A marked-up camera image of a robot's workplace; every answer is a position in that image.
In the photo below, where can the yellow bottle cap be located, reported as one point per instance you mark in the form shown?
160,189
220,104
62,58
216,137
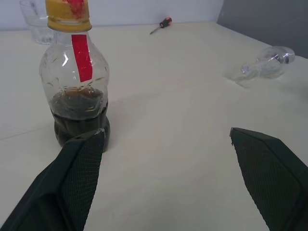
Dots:
62,14

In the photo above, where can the clear glass tumbler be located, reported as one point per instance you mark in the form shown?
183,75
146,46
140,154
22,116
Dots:
36,30

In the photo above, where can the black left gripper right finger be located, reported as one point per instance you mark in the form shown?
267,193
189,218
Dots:
274,178

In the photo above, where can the clear plastic bottle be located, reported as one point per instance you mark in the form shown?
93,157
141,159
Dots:
269,68

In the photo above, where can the clear bottle with red tape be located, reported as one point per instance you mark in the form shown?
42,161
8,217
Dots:
72,110

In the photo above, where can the orange and black screwdriver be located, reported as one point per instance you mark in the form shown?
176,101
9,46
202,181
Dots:
165,22

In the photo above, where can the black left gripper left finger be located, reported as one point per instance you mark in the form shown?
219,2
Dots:
65,183

